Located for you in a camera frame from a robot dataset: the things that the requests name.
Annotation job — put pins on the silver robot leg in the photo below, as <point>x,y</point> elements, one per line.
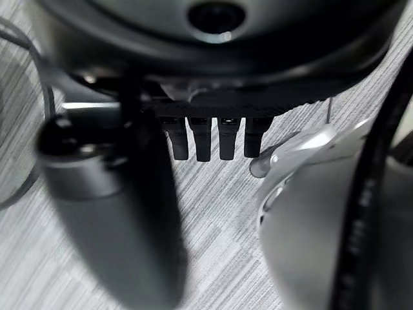
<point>306,226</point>

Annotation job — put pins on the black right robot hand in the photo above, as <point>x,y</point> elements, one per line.
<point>226,64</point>

